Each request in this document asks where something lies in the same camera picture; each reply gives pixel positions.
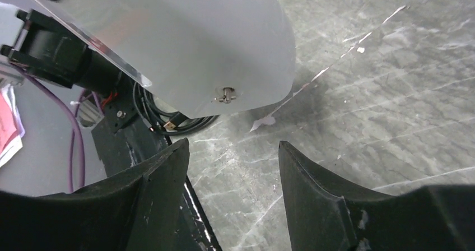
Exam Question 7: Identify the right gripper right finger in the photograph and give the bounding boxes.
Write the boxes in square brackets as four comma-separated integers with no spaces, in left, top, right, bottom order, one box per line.
[278,141,474,250]

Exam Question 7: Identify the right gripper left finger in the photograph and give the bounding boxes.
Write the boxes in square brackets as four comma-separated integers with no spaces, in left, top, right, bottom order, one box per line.
[0,138,190,251]

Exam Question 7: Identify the white metronome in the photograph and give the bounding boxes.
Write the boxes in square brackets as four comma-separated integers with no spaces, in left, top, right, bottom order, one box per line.
[35,0,296,118]

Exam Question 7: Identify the coiled black cable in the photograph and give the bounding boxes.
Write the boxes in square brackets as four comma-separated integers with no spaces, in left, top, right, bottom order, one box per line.
[132,82,220,137]

